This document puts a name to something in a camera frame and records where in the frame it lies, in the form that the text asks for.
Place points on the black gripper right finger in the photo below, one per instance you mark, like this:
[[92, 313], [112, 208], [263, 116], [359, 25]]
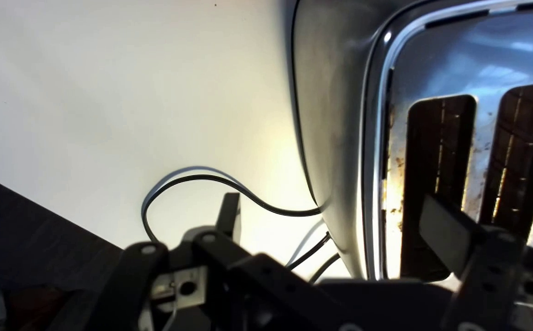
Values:
[[450, 236]]

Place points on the silver two-slot toaster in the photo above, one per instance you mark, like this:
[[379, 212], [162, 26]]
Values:
[[340, 122]]

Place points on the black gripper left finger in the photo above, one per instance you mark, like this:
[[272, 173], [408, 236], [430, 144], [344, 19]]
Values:
[[230, 214]]

